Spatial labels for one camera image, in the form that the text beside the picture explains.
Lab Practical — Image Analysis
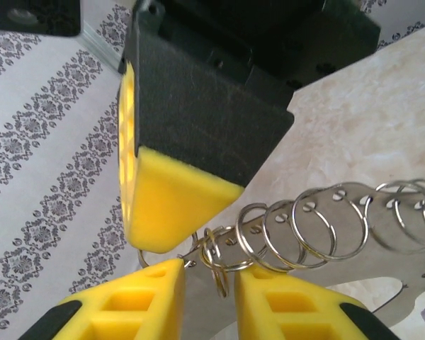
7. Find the medium silver split ring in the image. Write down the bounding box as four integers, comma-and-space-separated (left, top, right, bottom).
263, 198, 307, 273
236, 202, 270, 272

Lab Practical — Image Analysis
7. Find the small silver split ring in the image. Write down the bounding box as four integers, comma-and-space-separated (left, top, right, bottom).
200, 226, 231, 299

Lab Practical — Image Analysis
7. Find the large silver split ring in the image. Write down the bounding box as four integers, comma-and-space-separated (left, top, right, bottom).
395, 178, 425, 245
364, 179, 425, 251
292, 186, 368, 272

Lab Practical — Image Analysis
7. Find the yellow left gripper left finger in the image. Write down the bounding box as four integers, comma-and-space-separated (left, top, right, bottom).
19, 257, 186, 340

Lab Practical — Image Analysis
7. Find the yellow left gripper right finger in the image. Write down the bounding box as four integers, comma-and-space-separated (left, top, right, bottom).
233, 265, 390, 340

